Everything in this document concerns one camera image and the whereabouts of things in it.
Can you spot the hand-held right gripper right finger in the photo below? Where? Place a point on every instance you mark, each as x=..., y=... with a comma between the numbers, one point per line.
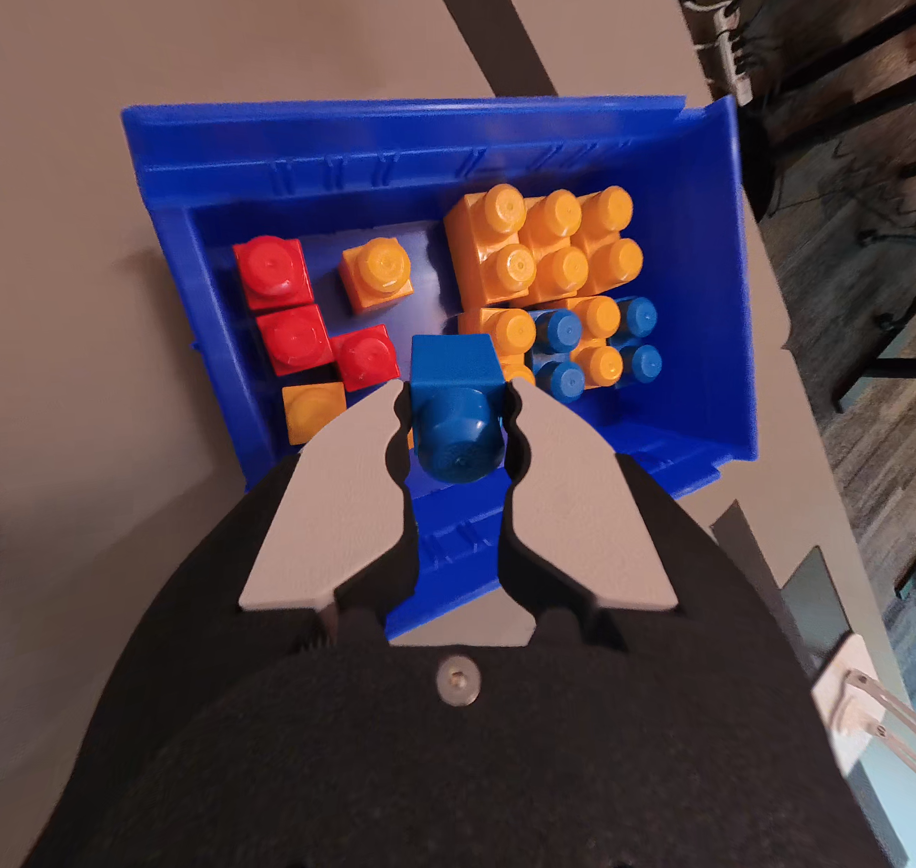
x=587, y=524

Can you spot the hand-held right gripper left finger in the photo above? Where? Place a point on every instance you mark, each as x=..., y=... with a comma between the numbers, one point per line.
x=336, y=524

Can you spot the blue mega block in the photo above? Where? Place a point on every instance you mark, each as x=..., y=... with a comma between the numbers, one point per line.
x=454, y=367

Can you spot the cluster of mega blocks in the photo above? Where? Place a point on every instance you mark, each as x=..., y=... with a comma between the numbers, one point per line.
x=544, y=253

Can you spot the blue plastic bin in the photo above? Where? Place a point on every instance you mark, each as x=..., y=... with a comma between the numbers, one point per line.
x=680, y=238

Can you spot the white power strip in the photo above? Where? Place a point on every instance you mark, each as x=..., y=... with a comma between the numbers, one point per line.
x=730, y=45

